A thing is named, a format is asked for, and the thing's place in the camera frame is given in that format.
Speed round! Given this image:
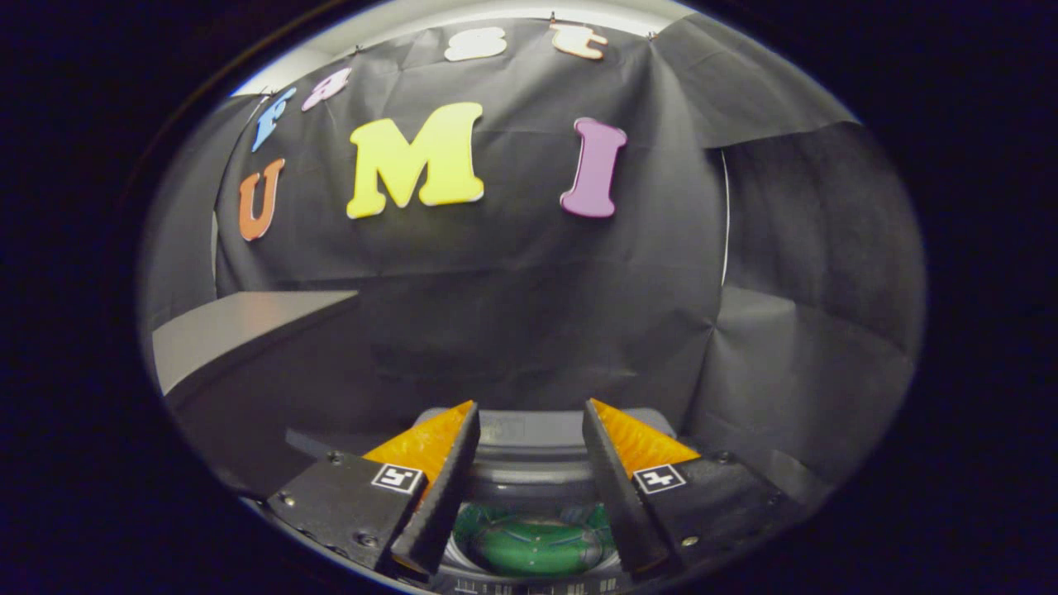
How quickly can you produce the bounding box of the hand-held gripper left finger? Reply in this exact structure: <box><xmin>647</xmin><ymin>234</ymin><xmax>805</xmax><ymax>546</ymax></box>
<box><xmin>266</xmin><ymin>400</ymin><xmax>482</xmax><ymax>577</ymax></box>

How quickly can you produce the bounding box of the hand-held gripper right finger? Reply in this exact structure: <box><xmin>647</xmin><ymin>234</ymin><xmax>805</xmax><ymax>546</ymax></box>
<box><xmin>582</xmin><ymin>398</ymin><xmax>786</xmax><ymax>575</ymax></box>

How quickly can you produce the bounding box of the transparent washing machine lid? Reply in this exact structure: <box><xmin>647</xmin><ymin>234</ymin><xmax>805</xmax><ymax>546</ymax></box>
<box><xmin>413</xmin><ymin>446</ymin><xmax>687</xmax><ymax>579</ymax></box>

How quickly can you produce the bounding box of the dark grey washing machine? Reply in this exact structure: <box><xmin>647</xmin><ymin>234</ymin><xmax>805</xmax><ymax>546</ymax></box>
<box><xmin>285</xmin><ymin>405</ymin><xmax>832</xmax><ymax>592</ymax></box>

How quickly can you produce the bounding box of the green polo shirt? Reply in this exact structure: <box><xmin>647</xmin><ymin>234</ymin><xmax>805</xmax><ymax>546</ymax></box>
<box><xmin>456</xmin><ymin>502</ymin><xmax>619</xmax><ymax>577</ymax></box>

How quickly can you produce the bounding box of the grey cabinet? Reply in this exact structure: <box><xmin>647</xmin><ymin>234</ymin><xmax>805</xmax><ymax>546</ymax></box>
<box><xmin>151</xmin><ymin>289</ymin><xmax>360</xmax><ymax>396</ymax></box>

